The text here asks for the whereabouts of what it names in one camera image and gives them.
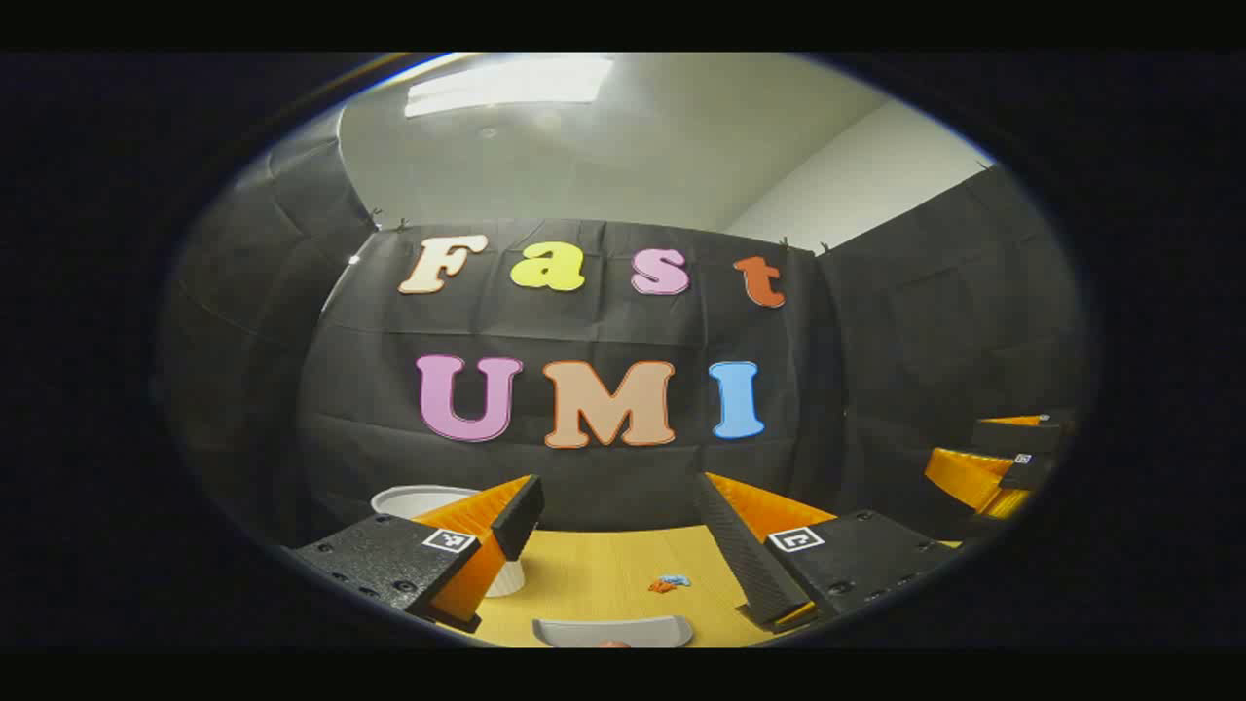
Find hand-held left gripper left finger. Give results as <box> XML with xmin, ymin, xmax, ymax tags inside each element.
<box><xmin>292</xmin><ymin>474</ymin><xmax>544</xmax><ymax>635</ymax></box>

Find white ribbed garbage bin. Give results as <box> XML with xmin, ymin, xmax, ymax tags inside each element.
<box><xmin>370</xmin><ymin>485</ymin><xmax>528</xmax><ymax>598</ymax></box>

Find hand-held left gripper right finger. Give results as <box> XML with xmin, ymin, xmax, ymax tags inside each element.
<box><xmin>694</xmin><ymin>471</ymin><xmax>962</xmax><ymax>635</ymax></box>

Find grey plastic dustpan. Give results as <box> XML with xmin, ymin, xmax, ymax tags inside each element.
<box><xmin>531</xmin><ymin>614</ymin><xmax>695</xmax><ymax>649</ymax></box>

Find wooden desktop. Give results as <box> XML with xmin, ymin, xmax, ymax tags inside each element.
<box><xmin>465</xmin><ymin>525</ymin><xmax>965</xmax><ymax>649</ymax></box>

